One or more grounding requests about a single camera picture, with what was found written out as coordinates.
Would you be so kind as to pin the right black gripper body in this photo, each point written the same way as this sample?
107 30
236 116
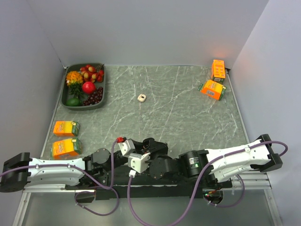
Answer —
159 150

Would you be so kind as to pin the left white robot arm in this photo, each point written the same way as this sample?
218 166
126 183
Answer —
23 171

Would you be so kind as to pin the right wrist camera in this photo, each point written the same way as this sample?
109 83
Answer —
138 163

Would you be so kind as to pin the orange juice box left upper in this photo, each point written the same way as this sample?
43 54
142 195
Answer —
66 128

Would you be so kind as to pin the orange juice box tilted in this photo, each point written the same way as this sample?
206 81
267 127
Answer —
212 89

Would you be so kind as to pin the orange pineapple toy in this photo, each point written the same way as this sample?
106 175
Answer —
74 82

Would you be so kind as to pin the black earbud charging case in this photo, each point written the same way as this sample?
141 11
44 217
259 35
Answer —
147 143

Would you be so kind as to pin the grey fruit tray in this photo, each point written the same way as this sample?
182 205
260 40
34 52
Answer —
65 95

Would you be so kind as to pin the beige earbud charging case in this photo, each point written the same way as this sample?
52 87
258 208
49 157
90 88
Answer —
141 98

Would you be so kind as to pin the orange juice box left lower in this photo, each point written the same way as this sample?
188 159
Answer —
66 148

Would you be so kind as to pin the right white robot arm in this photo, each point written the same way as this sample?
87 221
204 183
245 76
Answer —
218 165

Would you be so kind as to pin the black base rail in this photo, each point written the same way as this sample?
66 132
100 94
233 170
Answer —
143 186

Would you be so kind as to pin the red apple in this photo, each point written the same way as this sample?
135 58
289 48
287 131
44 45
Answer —
88 87

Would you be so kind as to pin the red lychee bunch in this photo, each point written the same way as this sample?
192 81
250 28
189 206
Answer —
92 73

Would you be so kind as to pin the orange juice box far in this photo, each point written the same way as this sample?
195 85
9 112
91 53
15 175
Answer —
218 73

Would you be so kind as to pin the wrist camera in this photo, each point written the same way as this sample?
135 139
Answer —
138 163
126 146

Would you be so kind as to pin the green avocado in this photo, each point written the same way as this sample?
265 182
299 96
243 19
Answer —
73 102

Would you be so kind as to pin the dark grape bunch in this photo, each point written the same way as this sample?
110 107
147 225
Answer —
94 98

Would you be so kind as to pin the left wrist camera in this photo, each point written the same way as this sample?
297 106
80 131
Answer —
126 146

